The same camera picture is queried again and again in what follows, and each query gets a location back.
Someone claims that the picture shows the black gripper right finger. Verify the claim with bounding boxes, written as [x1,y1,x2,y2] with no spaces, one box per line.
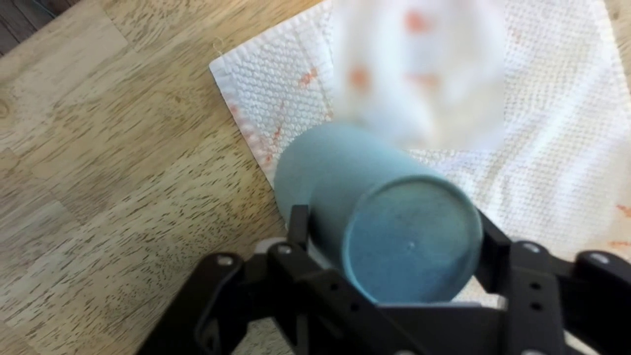
[476,216,631,355]

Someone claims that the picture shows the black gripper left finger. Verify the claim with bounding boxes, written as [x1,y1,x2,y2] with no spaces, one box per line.
[137,204,423,355]

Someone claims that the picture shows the blue plastic cup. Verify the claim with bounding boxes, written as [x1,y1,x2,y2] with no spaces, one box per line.
[275,123,484,304]

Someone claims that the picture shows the white paper towel sheet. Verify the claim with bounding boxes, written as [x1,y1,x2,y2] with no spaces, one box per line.
[210,0,631,257]

